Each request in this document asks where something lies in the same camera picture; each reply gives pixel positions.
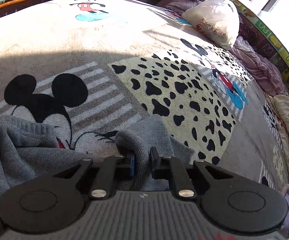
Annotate grey fleece garment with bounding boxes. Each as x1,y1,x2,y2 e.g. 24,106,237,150
0,115,195,196

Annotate colourful alphabet foam mat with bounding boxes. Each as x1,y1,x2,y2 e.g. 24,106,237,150
230,0,289,89

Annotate Mickey Mouse plush blanket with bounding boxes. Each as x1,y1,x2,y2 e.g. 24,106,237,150
0,0,289,191

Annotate pink crumpled bedsheet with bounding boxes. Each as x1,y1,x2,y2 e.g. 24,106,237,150
156,0,289,96

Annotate white plastic bag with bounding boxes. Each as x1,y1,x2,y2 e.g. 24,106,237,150
182,0,239,50

